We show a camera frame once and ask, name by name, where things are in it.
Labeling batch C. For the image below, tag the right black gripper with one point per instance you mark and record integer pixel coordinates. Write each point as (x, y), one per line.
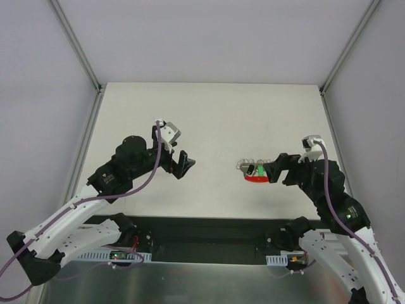
(287, 171)

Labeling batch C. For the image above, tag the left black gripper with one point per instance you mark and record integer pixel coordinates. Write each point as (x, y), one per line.
(174, 162)

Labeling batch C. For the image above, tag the green headed key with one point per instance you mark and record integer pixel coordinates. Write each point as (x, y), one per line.
(260, 170)

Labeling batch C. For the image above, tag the red handled metal key holder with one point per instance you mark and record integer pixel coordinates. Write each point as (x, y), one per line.
(243, 164)

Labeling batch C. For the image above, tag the black headed key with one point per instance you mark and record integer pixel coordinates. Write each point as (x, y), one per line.
(251, 169)

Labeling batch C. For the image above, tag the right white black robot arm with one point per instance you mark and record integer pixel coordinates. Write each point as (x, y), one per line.
(366, 278)

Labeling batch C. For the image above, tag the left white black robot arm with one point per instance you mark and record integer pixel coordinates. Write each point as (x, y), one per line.
(44, 250)

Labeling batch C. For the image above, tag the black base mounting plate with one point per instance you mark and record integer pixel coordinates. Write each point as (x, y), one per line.
(231, 241)

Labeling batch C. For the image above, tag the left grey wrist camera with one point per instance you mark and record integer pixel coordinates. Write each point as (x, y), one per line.
(167, 133)

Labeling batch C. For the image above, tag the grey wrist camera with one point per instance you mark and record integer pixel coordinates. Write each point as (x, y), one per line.
(313, 151)
(167, 133)

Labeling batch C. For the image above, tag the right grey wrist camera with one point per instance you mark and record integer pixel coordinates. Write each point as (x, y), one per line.
(313, 151)

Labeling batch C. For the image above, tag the right white cable duct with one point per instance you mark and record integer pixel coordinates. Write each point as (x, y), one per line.
(277, 260)

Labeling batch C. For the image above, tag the white cable duct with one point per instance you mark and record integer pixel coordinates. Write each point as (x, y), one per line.
(277, 260)
(114, 256)

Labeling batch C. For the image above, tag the left white cable duct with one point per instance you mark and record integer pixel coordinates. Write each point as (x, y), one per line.
(114, 256)

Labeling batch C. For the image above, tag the left aluminium frame post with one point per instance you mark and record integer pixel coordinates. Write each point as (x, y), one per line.
(75, 44)

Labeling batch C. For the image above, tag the aluminium frame post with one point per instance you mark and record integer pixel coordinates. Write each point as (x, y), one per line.
(350, 44)
(75, 44)

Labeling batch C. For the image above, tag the right aluminium frame post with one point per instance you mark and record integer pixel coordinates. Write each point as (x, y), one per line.
(350, 44)

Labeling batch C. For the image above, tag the left aluminium table rail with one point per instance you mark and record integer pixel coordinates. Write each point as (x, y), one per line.
(58, 146)

